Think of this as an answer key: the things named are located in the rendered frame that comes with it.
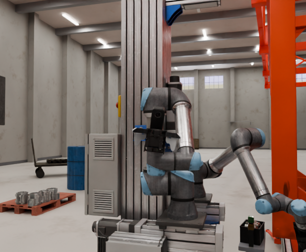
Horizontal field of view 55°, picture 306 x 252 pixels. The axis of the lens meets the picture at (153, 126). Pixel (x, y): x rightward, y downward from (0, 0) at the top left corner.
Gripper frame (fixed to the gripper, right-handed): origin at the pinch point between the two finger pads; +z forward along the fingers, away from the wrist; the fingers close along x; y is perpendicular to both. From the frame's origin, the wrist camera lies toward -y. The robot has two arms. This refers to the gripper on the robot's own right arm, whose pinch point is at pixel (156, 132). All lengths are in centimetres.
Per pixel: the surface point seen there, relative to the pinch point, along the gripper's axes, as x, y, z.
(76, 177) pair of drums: 157, 121, -542
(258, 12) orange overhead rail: -154, -239, -431
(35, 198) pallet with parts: 168, 126, -355
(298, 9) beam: -502, -570, -1078
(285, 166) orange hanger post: -90, 11, -109
